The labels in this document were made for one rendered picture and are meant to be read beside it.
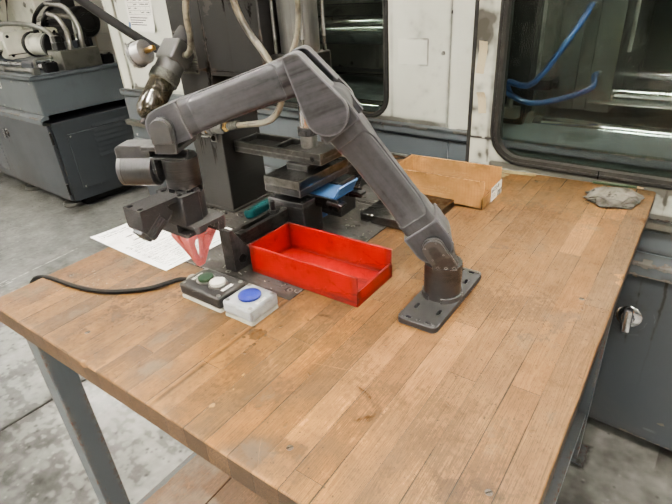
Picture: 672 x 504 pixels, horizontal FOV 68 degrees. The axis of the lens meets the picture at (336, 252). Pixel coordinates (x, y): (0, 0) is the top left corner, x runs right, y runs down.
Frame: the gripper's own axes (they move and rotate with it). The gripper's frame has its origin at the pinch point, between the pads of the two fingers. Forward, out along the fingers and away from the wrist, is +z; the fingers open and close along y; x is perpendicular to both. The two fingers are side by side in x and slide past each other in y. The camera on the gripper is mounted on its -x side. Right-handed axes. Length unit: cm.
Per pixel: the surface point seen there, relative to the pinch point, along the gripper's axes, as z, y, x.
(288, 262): 1.9, 12.0, 10.1
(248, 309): 3.7, 14.1, -3.0
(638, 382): 66, 71, 91
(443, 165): 1, 15, 70
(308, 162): -8.8, 0.4, 32.1
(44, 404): 99, -117, -2
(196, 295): 5.2, 1.3, -3.3
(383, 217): 4.6, 14.1, 40.6
